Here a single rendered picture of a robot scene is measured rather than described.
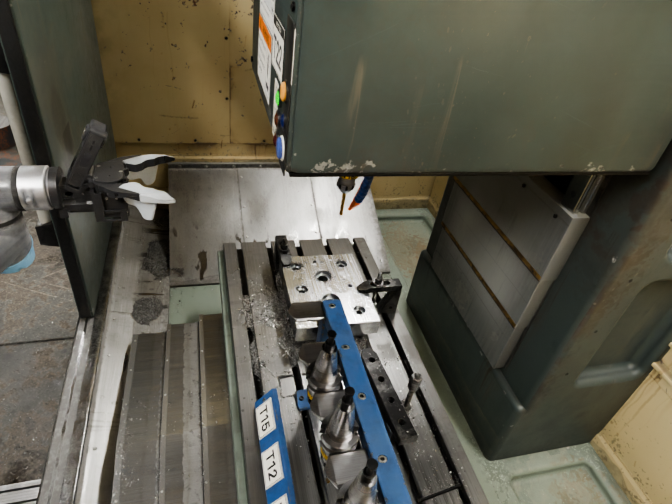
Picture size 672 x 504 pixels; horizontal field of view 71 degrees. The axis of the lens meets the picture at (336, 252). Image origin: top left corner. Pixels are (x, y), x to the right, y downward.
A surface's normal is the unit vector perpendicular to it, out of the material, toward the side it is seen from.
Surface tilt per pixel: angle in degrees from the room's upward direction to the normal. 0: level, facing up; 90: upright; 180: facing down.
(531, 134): 90
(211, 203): 24
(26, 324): 0
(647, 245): 90
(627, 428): 90
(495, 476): 0
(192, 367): 8
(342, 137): 90
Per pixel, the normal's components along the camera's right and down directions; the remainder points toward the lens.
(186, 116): 0.24, 0.62
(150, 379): 0.10, -0.86
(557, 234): -0.97, 0.04
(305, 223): 0.21, -0.46
